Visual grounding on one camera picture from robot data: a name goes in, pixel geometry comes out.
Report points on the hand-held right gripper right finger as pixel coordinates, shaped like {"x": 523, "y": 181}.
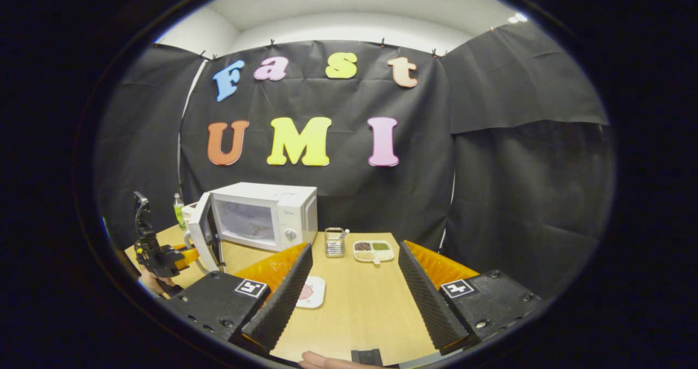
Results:
{"x": 431, "y": 303}

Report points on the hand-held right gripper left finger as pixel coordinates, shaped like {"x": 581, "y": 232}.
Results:
{"x": 283, "y": 303}

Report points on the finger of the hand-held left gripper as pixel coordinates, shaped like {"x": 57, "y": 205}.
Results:
{"x": 188, "y": 255}

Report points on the pink ham slice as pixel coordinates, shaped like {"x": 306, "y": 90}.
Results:
{"x": 306, "y": 292}

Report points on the white square plate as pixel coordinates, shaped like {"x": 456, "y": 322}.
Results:
{"x": 316, "y": 301}

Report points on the white microwave oven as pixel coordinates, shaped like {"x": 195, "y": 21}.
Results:
{"x": 283, "y": 205}

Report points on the green label drink bottle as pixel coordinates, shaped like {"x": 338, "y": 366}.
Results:
{"x": 179, "y": 213}

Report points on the white divided bean dish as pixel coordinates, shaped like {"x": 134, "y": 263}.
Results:
{"x": 373, "y": 252}

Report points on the small ceiling light panel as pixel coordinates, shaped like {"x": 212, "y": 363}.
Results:
{"x": 517, "y": 18}

